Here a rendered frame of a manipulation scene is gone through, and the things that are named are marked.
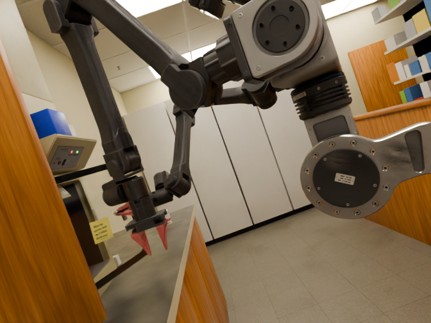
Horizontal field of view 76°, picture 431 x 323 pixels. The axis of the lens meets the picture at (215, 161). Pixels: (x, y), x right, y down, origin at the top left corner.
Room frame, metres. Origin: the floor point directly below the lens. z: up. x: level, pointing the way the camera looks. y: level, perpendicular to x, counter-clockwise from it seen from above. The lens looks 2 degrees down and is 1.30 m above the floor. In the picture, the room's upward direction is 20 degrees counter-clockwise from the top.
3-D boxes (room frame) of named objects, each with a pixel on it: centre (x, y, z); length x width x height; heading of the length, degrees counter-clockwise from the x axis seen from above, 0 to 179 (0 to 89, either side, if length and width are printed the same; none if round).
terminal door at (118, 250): (1.00, 0.46, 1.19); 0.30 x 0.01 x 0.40; 148
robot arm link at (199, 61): (0.58, -0.02, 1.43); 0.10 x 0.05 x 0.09; 62
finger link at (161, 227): (0.73, 0.21, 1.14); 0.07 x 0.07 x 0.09; 1
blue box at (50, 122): (0.94, 0.49, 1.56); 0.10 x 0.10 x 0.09; 1
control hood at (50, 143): (1.02, 0.49, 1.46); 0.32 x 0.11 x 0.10; 1
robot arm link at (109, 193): (0.74, 0.26, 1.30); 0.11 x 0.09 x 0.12; 62
